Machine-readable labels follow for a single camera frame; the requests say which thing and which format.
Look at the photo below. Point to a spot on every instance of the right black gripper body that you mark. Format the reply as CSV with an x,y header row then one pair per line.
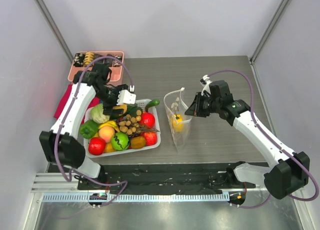
x,y
199,106

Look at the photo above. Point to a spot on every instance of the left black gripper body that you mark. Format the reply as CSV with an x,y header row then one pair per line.
x,y
110,96

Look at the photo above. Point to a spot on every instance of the pale green cabbage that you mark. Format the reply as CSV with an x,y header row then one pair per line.
x,y
97,115

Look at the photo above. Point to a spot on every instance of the clear dotted zip bag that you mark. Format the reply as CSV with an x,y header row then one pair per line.
x,y
174,104

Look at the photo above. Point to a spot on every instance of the yellow bell pepper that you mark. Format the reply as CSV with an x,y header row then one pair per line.
x,y
176,122

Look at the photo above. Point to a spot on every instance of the green bell pepper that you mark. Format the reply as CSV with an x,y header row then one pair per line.
x,y
88,129

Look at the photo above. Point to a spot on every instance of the green watermelon ball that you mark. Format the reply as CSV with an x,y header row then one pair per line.
x,y
120,141

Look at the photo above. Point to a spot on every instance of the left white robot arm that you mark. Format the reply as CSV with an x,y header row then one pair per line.
x,y
60,144

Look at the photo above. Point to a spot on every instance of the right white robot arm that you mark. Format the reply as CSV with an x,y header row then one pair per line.
x,y
284,173

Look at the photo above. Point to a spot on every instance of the magenta folded shirt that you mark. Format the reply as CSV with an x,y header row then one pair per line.
x,y
65,98

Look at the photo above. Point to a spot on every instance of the yellow banana bunch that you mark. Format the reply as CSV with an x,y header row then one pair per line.
x,y
108,123

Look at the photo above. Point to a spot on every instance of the dark green avocado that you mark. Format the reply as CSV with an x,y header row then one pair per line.
x,y
135,111

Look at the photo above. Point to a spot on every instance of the pink divided tray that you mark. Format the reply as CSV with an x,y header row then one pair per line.
x,y
117,72

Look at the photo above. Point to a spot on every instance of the brown longan bunch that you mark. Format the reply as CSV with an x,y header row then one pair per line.
x,y
130,125

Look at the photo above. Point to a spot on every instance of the black pink floral sock roll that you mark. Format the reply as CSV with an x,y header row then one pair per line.
x,y
117,63

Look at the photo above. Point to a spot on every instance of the black blue sock roll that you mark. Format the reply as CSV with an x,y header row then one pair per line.
x,y
108,61

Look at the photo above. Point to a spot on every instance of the red tomato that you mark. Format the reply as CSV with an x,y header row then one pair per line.
x,y
96,146

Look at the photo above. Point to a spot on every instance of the orange yellow mango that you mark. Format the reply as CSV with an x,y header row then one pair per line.
x,y
109,148

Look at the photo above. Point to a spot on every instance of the white plastic basket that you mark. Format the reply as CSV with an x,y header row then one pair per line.
x,y
153,111

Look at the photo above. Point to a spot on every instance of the green cucumber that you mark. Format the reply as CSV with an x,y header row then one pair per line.
x,y
152,103

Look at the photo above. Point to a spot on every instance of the shiny red apple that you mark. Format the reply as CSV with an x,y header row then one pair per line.
x,y
147,119

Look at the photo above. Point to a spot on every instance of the dark brown sock roll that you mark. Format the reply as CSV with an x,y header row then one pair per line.
x,y
98,57

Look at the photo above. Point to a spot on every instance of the yellow striped sock roll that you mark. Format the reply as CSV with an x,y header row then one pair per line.
x,y
88,58

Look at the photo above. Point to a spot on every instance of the brown kiwi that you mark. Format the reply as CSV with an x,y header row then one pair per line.
x,y
137,142

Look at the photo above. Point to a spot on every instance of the wrinkled red pomegranate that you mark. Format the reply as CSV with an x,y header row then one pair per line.
x,y
151,138

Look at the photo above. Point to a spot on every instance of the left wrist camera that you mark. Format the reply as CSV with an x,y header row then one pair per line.
x,y
125,97

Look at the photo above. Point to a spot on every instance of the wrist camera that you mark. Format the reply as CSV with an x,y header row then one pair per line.
x,y
205,82
125,97

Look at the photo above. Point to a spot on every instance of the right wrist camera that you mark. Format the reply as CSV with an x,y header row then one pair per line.
x,y
205,82

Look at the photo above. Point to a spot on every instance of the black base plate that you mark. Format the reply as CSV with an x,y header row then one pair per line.
x,y
167,179

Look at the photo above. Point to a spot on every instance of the white slotted cable duct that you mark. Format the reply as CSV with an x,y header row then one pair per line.
x,y
98,197

